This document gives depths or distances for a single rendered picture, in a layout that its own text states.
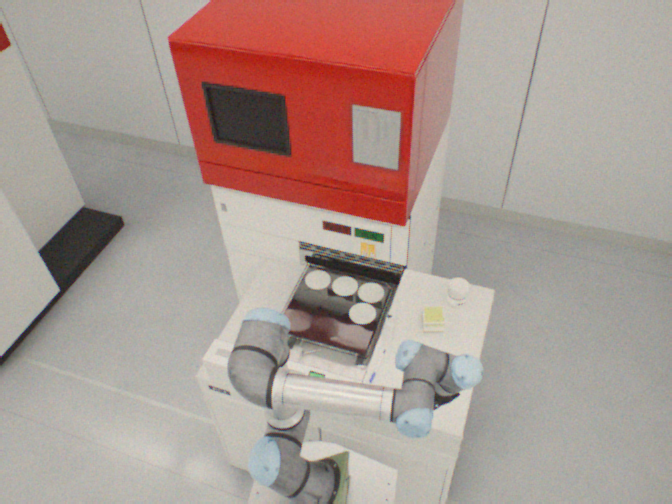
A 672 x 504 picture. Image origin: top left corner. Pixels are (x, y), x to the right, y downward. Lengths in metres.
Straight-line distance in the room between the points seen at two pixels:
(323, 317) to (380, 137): 0.74
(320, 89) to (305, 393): 0.94
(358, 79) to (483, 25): 1.62
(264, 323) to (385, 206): 0.77
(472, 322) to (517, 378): 1.11
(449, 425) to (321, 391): 0.68
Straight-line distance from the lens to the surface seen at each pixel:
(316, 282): 2.32
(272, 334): 1.41
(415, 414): 1.29
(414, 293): 2.20
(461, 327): 2.12
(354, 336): 2.15
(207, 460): 2.99
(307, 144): 1.97
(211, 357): 2.09
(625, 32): 3.29
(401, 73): 1.73
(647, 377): 3.44
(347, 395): 1.31
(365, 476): 1.98
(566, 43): 3.31
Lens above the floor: 2.64
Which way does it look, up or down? 46 degrees down
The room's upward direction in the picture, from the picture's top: 3 degrees counter-clockwise
